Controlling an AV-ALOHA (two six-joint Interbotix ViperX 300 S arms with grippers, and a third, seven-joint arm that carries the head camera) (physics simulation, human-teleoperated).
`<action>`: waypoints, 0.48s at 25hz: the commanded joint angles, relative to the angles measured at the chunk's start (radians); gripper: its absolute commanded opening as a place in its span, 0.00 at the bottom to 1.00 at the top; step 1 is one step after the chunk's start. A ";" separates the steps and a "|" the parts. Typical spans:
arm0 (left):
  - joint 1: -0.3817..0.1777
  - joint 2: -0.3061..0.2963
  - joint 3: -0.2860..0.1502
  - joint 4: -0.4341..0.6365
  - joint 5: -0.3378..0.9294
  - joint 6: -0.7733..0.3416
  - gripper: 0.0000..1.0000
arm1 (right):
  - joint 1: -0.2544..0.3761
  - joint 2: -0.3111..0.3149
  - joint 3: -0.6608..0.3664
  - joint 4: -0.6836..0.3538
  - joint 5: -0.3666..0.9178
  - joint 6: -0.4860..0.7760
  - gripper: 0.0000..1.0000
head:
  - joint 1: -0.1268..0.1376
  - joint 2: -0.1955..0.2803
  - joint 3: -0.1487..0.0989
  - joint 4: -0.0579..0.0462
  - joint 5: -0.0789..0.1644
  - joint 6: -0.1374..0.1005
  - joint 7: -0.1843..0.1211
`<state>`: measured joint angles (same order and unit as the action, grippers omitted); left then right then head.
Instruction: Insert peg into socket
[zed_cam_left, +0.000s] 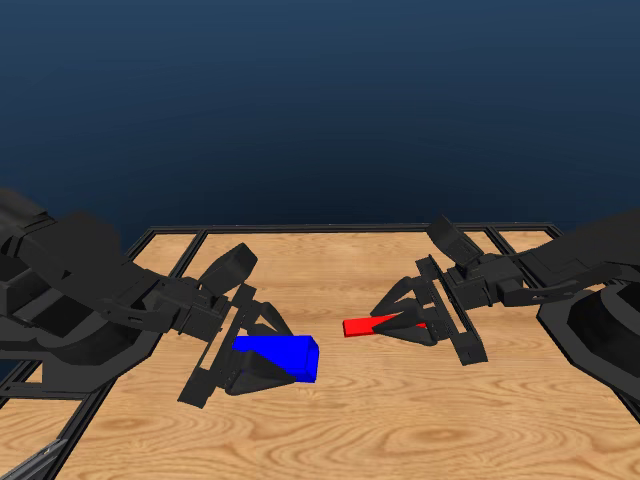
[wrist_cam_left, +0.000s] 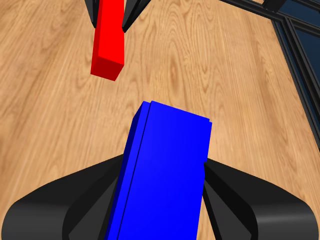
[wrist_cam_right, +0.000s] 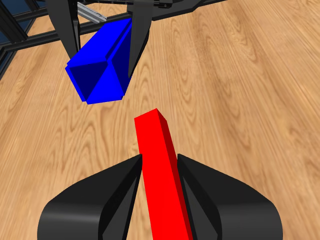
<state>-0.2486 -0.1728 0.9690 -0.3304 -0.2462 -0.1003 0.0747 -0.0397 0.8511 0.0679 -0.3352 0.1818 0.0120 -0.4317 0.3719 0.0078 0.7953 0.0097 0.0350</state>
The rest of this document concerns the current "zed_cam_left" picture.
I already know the blue hollow socket block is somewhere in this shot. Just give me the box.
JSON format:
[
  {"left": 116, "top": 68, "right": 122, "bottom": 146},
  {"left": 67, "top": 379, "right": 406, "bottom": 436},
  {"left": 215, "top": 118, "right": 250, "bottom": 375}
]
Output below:
[{"left": 232, "top": 333, "right": 321, "bottom": 385}]

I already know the thin red peg bar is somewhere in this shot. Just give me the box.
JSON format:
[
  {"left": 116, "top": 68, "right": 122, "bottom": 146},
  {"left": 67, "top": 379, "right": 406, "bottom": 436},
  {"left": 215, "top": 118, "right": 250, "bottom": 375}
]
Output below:
[{"left": 342, "top": 313, "right": 429, "bottom": 338}]

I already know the black table frame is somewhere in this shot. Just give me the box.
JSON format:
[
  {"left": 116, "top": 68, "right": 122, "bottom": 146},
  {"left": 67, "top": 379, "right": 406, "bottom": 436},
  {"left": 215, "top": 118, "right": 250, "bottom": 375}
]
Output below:
[{"left": 0, "top": 223, "right": 640, "bottom": 480}]

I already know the silver aluminium rail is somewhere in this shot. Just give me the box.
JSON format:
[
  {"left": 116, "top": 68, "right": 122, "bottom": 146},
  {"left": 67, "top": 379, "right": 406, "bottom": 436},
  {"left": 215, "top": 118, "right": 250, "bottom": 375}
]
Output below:
[{"left": 0, "top": 438, "right": 67, "bottom": 480}]

